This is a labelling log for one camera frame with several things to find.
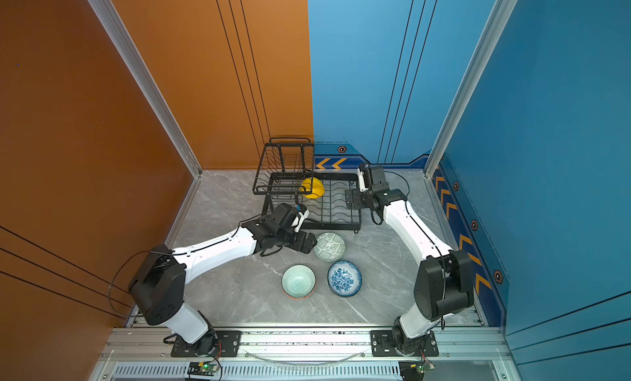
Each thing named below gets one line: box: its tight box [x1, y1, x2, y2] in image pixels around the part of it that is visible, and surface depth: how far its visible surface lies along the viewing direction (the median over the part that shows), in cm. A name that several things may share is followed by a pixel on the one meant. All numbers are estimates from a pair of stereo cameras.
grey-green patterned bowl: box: [313, 231, 346, 263], surface depth 93 cm
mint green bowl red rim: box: [280, 263, 318, 301], surface depth 84 cm
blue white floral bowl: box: [327, 260, 364, 298], surface depth 84 cm
